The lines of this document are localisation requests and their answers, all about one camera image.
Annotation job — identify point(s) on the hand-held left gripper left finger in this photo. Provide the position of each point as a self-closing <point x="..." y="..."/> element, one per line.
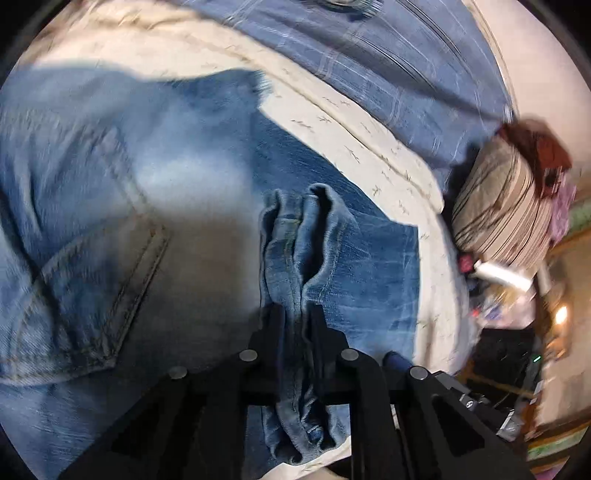
<point x="272" y="341"/>

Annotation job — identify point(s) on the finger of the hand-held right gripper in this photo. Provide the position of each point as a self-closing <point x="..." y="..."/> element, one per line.
<point x="396" y="359"/>

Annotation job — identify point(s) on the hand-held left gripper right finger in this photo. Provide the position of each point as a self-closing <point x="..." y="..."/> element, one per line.
<point x="318" y="341"/>

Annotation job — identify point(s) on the blue denim pants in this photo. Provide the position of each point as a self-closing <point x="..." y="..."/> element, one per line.
<point x="138" y="194"/>

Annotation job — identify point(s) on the pink packet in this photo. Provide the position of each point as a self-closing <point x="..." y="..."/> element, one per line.
<point x="466" y="264"/>

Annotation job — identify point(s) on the white plastic roll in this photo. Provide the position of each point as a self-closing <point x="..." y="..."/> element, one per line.
<point x="503" y="274"/>

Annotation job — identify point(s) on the striped beige pillow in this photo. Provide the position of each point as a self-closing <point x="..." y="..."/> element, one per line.
<point x="498" y="217"/>

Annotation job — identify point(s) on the cream floral bedsheet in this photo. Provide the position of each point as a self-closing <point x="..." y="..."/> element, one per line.
<point x="351" y="143"/>

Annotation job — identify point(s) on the purple cloth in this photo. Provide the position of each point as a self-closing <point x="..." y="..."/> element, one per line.
<point x="564" y="212"/>

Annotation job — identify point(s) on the brown cloth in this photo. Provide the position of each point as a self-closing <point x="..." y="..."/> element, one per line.
<point x="540" y="147"/>

